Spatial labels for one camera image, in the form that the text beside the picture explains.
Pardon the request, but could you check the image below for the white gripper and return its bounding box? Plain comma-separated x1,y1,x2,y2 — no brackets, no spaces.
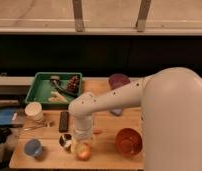
73,116,94,142

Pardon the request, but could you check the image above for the yellow red apple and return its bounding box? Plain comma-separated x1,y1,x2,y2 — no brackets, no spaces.
75,143,91,161

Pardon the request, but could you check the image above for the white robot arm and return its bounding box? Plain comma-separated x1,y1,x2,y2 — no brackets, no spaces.
68,67,202,171

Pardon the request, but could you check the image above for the small metal cup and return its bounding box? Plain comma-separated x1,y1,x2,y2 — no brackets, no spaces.
59,134,72,152

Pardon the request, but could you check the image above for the blue cup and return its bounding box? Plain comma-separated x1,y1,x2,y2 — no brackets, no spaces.
24,139,42,157

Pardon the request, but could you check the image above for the red sausage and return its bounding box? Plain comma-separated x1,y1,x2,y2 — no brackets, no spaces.
93,130,103,135

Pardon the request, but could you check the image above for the black remote control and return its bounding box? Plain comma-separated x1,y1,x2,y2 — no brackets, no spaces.
59,111,69,133

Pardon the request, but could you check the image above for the metal spoon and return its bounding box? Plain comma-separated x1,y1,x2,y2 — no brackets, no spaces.
24,122,54,131

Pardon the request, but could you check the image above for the blue sponge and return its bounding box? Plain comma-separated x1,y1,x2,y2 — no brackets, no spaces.
110,108,123,116

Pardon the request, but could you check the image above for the beige item in tray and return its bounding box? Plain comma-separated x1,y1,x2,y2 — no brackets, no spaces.
48,91,68,103

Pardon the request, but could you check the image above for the pine cone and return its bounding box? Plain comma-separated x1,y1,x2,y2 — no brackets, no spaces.
67,75,80,93

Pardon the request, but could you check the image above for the green plastic tray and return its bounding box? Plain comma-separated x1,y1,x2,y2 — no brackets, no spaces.
25,72,82,109

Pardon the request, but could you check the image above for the red bowl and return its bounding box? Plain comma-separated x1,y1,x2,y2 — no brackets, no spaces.
115,128,143,157

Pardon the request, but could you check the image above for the purple plate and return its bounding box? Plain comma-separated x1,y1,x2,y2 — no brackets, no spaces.
108,74,130,89

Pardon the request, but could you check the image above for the blue box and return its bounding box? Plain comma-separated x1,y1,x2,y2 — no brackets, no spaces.
0,108,24,127

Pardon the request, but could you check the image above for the black handled tool in tray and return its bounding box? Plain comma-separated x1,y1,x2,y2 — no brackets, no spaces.
50,75,76,97

